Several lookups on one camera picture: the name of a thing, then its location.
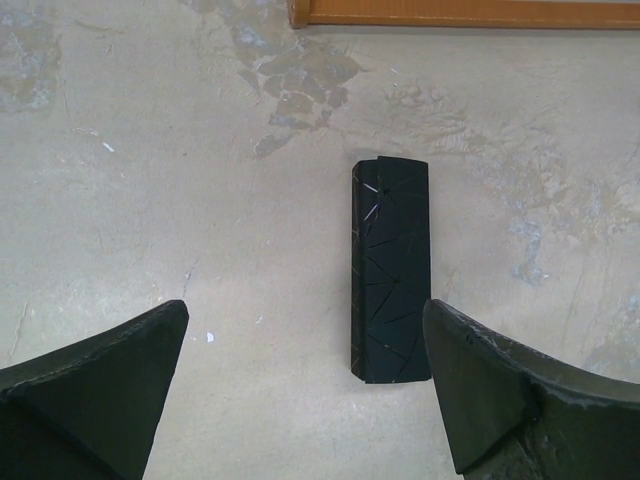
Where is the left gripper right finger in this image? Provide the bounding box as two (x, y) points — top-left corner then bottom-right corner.
(423, 300), (639, 479)

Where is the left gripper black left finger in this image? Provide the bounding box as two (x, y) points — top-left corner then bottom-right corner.
(1, 300), (189, 479)

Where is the black glasses case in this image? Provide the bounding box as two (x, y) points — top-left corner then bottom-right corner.
(351, 156), (431, 384)

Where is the wooden shelf rack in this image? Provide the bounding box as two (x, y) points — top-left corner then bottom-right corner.
(286, 0), (639, 30)

